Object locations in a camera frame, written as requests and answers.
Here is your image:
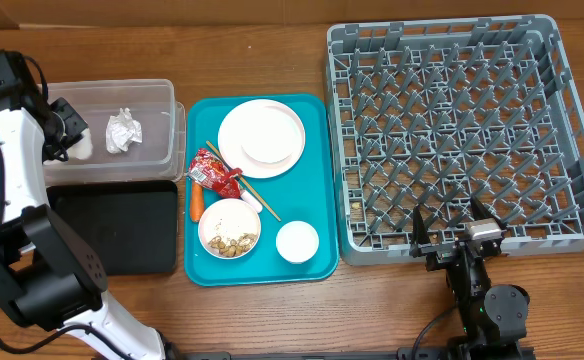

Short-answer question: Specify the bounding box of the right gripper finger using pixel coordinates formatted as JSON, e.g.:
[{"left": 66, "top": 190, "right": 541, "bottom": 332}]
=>
[
  {"left": 470, "top": 196, "right": 495, "bottom": 220},
  {"left": 410, "top": 205, "right": 431, "bottom": 246}
]

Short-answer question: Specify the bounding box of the white napkin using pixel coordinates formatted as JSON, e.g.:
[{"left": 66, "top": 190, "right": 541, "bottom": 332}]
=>
[{"left": 67, "top": 128, "right": 93, "bottom": 162}]

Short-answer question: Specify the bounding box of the white green tissue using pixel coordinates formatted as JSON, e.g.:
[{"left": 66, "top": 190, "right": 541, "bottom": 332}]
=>
[{"left": 105, "top": 108, "right": 143, "bottom": 154}]

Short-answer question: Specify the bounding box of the red snack wrapper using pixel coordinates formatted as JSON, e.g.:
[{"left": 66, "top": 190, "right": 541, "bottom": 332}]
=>
[{"left": 187, "top": 148, "right": 242, "bottom": 198}]

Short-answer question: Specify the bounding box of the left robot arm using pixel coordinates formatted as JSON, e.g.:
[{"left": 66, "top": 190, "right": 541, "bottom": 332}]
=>
[{"left": 0, "top": 80, "right": 178, "bottom": 359}]

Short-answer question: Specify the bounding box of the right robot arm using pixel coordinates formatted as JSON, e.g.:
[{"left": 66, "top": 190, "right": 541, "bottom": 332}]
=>
[{"left": 397, "top": 197, "right": 535, "bottom": 360}]

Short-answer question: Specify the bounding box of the grey dishwasher rack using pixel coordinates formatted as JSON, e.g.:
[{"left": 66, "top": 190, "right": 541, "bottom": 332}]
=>
[{"left": 325, "top": 15, "right": 584, "bottom": 265}]

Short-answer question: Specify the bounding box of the clear plastic bin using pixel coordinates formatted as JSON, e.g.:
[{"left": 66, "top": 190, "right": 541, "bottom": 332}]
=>
[{"left": 43, "top": 79, "right": 186, "bottom": 186}]

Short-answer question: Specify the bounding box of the black plastic tray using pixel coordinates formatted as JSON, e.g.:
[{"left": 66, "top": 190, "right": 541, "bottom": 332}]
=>
[{"left": 47, "top": 180, "right": 178, "bottom": 276}]

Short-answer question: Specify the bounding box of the small white cup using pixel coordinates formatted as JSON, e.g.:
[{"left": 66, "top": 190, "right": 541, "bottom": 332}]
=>
[{"left": 275, "top": 221, "right": 319, "bottom": 264}]

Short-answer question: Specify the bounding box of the wooden chopstick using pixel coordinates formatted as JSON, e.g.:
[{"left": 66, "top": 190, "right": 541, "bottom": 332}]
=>
[{"left": 206, "top": 140, "right": 282, "bottom": 222}]

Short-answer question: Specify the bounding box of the orange carrot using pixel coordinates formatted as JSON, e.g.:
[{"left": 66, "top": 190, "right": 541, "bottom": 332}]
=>
[{"left": 189, "top": 182, "right": 205, "bottom": 223}]

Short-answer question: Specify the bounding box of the teal plastic tray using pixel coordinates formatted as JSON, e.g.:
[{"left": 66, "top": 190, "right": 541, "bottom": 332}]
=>
[{"left": 184, "top": 93, "right": 339, "bottom": 287}]

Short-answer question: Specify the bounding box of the small white plate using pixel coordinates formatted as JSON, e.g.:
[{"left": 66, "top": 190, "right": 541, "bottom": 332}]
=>
[{"left": 241, "top": 116, "right": 304, "bottom": 164}]

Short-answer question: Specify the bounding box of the white plastic fork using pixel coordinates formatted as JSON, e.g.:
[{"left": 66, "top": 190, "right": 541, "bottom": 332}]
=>
[{"left": 240, "top": 189, "right": 263, "bottom": 213}]

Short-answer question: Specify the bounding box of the large white plate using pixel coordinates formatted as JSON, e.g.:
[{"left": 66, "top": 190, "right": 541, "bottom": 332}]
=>
[{"left": 217, "top": 99, "right": 306, "bottom": 179}]

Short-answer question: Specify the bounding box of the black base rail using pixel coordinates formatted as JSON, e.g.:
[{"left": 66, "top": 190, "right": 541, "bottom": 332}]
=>
[{"left": 166, "top": 346, "right": 536, "bottom": 360}]

